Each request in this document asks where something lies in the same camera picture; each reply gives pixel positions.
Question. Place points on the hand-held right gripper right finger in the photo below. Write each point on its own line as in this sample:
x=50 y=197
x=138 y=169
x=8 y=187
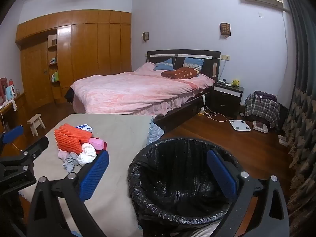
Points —
x=222 y=175

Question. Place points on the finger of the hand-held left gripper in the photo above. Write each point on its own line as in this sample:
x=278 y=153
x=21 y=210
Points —
x=13 y=133
x=37 y=148

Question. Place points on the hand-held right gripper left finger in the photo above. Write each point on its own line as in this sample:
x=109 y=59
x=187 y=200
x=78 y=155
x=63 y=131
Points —
x=95 y=172

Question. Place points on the red cloth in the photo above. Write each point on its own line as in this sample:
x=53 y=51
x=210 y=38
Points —
x=105 y=146

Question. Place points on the pink mesh bag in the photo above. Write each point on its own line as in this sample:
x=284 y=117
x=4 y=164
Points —
x=95 y=143

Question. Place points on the orange ribbed foam sheet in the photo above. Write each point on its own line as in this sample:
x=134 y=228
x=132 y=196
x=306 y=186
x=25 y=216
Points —
x=71 y=138

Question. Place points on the white and blue box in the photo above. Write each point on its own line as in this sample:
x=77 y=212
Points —
x=85 y=127

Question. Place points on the trash bin with black bag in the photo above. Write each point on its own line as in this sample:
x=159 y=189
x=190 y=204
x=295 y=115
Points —
x=172 y=167

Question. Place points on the wooden desk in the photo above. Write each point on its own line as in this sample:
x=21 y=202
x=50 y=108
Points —
x=14 y=116

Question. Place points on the white crumpled paper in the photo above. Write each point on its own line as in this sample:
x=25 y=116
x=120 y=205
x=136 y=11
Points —
x=86 y=156

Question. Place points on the small wooden stool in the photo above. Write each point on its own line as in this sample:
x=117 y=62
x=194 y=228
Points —
x=35 y=123

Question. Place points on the grey sock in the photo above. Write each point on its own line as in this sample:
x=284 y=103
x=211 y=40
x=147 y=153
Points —
x=70 y=164

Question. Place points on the light pink cloth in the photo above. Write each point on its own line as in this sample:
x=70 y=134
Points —
x=63 y=155

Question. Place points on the white cloth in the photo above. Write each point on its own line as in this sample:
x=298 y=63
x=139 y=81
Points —
x=14 y=105

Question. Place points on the grey table cloth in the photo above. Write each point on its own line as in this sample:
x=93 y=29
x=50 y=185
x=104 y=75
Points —
x=118 y=138

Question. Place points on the red bottle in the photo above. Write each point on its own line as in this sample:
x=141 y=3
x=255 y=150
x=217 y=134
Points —
x=11 y=82

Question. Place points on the white bathroom scale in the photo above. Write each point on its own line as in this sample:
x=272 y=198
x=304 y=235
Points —
x=240 y=125

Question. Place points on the pink and white scale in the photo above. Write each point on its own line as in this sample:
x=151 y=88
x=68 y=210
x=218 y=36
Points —
x=259 y=126

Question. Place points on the black garment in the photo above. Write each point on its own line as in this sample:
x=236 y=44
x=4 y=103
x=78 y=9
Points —
x=69 y=95

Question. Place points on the yellow power strip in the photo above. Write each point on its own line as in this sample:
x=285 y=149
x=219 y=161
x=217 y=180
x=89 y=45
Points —
x=202 y=112

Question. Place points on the book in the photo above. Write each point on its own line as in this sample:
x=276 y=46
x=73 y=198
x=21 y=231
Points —
x=283 y=139

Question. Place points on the light blue quilted cloth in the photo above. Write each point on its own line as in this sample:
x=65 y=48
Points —
x=155 y=133

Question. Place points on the dark nightstand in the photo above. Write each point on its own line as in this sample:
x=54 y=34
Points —
x=226 y=101

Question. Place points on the dark wooden bed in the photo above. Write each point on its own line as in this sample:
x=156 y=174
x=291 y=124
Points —
x=182 y=111

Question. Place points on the plaid bag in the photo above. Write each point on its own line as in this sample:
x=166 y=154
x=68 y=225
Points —
x=261 y=111

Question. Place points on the pink blanket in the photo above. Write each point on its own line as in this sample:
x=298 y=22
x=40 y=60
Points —
x=128 y=91

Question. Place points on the yellow plush toy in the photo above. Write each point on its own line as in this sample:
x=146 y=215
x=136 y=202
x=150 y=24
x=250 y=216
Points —
x=235 y=83

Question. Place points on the brown dotted pillow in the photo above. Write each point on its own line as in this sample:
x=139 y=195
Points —
x=180 y=73

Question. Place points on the wooden wardrobe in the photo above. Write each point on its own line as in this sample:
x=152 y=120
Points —
x=98 y=54

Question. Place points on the blue patterned pillow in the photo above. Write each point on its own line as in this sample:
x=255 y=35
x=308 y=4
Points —
x=193 y=64

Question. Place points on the patterned curtain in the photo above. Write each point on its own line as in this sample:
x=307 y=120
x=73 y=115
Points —
x=303 y=54

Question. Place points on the wall socket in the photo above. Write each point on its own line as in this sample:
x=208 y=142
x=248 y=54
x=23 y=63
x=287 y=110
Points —
x=225 y=57

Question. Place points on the small wall lamp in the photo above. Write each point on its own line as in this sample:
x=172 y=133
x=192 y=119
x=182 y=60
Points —
x=145 y=36

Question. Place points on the large wall lamp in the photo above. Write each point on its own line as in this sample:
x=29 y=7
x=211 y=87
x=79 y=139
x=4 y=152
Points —
x=225 y=29

